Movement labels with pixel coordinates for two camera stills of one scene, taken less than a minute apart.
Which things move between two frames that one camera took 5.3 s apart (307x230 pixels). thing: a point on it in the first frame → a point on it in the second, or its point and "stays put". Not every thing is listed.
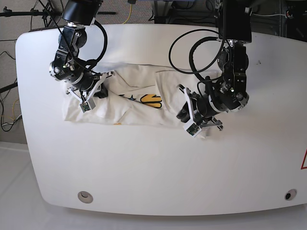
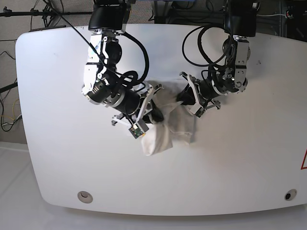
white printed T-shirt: [139, 95] → [179, 125]
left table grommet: [85, 197] stays put
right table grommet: [290, 194] stays put
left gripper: [88, 84] → [135, 105]
